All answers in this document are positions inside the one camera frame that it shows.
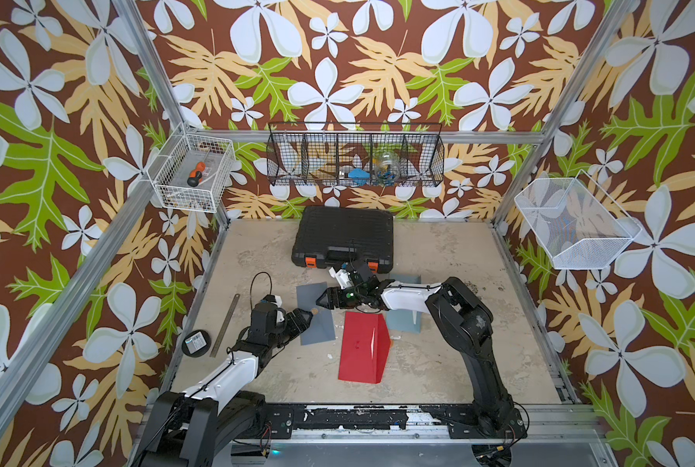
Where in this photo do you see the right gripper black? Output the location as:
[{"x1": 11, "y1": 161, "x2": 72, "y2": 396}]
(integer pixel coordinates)
[{"x1": 314, "y1": 286, "x2": 367, "y2": 309}]

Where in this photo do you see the grey envelope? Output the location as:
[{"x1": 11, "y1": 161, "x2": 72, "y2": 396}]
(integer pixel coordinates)
[{"x1": 296, "y1": 282, "x2": 336, "y2": 346}]

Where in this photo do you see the red envelope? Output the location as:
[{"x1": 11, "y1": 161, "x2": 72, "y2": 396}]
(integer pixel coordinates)
[{"x1": 338, "y1": 311, "x2": 391, "y2": 384}]

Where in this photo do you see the light blue envelope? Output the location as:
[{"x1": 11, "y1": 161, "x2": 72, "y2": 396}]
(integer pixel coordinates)
[{"x1": 384, "y1": 272, "x2": 421, "y2": 334}]

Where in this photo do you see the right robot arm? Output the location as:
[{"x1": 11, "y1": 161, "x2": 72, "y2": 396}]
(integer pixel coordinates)
[{"x1": 316, "y1": 268, "x2": 528, "y2": 442}]

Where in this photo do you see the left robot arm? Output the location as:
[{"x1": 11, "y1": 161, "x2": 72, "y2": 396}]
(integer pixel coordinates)
[{"x1": 131, "y1": 296, "x2": 314, "y2": 466}]

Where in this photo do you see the black tool case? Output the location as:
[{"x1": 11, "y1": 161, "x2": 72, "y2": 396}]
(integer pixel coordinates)
[{"x1": 291, "y1": 206, "x2": 394, "y2": 274}]

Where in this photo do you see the metal ruler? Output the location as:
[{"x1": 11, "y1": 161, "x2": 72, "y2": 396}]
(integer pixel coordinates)
[{"x1": 209, "y1": 294, "x2": 240, "y2": 358}]

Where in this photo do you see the black round tape measure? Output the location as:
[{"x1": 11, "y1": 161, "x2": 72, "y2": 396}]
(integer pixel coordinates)
[{"x1": 181, "y1": 330, "x2": 211, "y2": 358}]

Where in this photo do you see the blue object in basket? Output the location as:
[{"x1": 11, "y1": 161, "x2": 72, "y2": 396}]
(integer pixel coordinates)
[{"x1": 347, "y1": 169, "x2": 371, "y2": 187}]

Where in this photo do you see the clear jar in basket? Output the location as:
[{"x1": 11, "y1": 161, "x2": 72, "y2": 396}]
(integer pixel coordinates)
[{"x1": 373, "y1": 149, "x2": 400, "y2": 187}]

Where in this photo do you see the orange black screwdriver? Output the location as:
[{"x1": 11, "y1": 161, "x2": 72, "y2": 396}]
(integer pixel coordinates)
[{"x1": 187, "y1": 162, "x2": 207, "y2": 188}]

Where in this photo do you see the white mesh basket right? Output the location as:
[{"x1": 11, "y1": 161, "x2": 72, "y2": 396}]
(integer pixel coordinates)
[{"x1": 514, "y1": 170, "x2": 642, "y2": 270}]

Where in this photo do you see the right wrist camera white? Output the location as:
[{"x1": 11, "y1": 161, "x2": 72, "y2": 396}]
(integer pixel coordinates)
[{"x1": 329, "y1": 268, "x2": 355, "y2": 290}]

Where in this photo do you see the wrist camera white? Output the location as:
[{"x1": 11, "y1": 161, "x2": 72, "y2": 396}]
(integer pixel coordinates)
[
  {"x1": 260, "y1": 294, "x2": 283, "y2": 311},
  {"x1": 329, "y1": 268, "x2": 355, "y2": 290}
]

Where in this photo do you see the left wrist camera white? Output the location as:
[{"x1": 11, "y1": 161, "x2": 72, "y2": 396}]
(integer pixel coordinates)
[{"x1": 260, "y1": 294, "x2": 283, "y2": 311}]

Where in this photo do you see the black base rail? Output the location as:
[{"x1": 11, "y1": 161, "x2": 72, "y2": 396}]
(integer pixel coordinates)
[{"x1": 218, "y1": 403, "x2": 530, "y2": 442}]

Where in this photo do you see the black wire basket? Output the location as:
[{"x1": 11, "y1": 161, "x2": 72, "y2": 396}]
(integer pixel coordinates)
[{"x1": 264, "y1": 122, "x2": 445, "y2": 188}]

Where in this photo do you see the white wire basket left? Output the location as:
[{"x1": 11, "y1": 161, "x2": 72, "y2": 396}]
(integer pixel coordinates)
[{"x1": 149, "y1": 125, "x2": 237, "y2": 213}]

